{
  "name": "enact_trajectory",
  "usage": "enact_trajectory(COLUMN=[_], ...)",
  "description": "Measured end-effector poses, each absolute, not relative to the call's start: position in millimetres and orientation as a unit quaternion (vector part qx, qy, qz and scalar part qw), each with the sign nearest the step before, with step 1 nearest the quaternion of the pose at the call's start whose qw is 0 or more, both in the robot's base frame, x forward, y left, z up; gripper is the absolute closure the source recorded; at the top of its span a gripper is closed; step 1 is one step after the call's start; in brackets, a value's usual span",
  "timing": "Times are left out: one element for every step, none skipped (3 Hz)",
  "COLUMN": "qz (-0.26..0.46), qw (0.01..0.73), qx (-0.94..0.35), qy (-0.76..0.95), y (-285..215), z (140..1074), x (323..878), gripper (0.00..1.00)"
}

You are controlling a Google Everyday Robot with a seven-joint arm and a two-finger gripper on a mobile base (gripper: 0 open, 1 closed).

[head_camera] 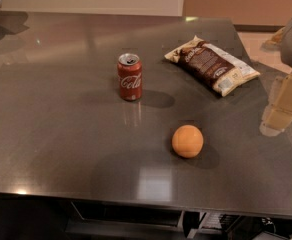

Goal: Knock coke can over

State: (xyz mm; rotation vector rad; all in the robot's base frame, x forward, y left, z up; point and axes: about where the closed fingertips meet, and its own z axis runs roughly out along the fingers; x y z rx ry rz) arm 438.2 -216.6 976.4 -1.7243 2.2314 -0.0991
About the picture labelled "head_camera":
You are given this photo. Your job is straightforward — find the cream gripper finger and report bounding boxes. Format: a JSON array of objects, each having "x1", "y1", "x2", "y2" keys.
[{"x1": 259, "y1": 73, "x2": 292, "y2": 137}]

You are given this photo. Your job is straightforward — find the red coke can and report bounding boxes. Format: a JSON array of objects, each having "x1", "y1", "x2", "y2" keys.
[{"x1": 117, "y1": 53, "x2": 142, "y2": 101}]

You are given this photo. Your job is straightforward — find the brown white snack bag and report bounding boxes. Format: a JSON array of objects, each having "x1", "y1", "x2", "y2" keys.
[{"x1": 165, "y1": 36, "x2": 260, "y2": 97}]

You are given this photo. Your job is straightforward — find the orange fruit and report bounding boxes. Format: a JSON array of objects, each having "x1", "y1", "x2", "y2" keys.
[{"x1": 172, "y1": 125, "x2": 204, "y2": 158}]

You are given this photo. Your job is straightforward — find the dark drawer under counter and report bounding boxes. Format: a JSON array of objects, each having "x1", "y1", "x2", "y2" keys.
[{"x1": 59, "y1": 200, "x2": 184, "y2": 239}]

